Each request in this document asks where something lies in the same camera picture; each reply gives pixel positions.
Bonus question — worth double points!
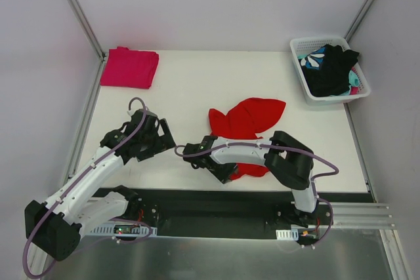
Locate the left aluminium frame post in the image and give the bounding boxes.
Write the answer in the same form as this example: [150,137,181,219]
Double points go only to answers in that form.
[49,0,106,61]

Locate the white cable duct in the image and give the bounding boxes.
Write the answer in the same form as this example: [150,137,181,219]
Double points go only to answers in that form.
[276,229,299,241]
[83,222,158,237]

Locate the right white cable duct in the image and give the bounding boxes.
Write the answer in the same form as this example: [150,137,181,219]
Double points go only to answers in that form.
[276,229,299,241]

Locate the aluminium rail right side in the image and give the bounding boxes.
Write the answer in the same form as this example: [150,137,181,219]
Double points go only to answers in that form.
[332,203,396,230]

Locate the left white cable duct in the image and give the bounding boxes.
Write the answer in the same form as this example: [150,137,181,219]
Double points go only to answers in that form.
[83,222,158,237]

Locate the red t shirt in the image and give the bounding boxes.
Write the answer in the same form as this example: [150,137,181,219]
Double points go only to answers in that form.
[208,97,287,182]

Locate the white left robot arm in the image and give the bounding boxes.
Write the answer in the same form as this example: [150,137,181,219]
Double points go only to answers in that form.
[24,110,175,261]

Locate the folded magenta t shirt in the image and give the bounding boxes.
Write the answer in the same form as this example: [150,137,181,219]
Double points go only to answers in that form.
[100,47,159,89]

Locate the teal pink garment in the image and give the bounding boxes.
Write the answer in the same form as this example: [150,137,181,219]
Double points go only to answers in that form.
[297,47,365,97]

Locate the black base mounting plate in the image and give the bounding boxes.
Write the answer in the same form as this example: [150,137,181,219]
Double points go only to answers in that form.
[122,189,332,239]

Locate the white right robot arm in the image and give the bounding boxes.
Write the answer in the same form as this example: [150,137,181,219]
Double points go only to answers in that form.
[176,131,319,228]

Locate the white plastic laundry basket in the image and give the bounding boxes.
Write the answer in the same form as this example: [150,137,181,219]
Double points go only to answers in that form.
[289,35,371,106]

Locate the right aluminium frame post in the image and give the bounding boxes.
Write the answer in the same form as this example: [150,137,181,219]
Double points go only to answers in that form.
[344,0,376,43]

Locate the aluminium frame post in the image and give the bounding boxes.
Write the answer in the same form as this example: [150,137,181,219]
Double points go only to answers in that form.
[344,0,376,43]
[49,0,106,61]

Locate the black t shirt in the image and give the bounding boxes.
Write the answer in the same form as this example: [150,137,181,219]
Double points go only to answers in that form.
[301,43,361,98]

